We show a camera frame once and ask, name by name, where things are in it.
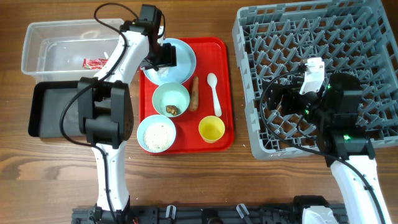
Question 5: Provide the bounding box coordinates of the grey dishwasher rack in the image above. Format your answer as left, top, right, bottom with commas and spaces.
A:
232, 1, 397, 160

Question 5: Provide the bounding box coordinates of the brown food scrap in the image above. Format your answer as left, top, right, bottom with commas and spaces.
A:
165, 105, 179, 116

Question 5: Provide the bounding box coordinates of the white tissue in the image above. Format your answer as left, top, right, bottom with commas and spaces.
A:
157, 67, 170, 79

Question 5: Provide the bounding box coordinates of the clear plastic bin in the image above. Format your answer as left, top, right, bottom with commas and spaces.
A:
21, 19, 119, 82

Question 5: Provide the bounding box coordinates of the green bowl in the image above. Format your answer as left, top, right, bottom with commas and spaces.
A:
152, 83, 190, 118

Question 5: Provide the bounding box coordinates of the yellow cup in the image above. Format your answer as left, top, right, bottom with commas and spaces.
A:
198, 116, 226, 143

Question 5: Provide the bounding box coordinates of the light blue bowl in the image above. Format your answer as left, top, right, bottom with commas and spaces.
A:
137, 114, 177, 154

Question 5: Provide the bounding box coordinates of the red serving tray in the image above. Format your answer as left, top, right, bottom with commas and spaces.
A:
137, 37, 235, 155

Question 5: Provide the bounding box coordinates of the red snack wrapper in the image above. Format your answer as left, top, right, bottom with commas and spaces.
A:
83, 58, 108, 70

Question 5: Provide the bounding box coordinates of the white rice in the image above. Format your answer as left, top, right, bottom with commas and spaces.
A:
144, 123, 174, 153

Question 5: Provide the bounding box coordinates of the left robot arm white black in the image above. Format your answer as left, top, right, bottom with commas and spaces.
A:
75, 19, 176, 223

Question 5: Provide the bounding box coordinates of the orange carrot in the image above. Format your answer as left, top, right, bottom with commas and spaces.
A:
188, 76, 199, 111

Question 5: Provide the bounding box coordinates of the black tray bin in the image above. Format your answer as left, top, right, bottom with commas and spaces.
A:
28, 81, 84, 138

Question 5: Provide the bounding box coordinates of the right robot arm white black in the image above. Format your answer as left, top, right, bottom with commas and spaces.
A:
260, 73, 391, 223

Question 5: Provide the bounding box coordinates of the white plastic spoon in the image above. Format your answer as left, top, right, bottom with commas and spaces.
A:
207, 73, 222, 117

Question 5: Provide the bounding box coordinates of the light blue plate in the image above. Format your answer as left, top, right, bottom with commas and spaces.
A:
143, 38, 197, 85

